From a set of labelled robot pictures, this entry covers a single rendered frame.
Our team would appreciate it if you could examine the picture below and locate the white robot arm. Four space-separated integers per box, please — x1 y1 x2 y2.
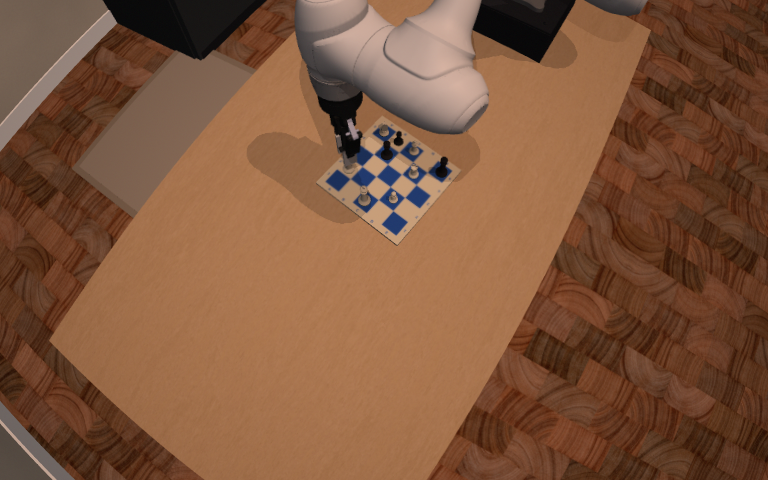
295 0 489 135

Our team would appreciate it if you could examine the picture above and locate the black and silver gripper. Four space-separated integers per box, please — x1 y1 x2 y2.
317 91 363 167

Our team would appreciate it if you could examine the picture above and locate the blue and tan chessboard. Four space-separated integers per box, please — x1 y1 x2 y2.
316 116 462 246

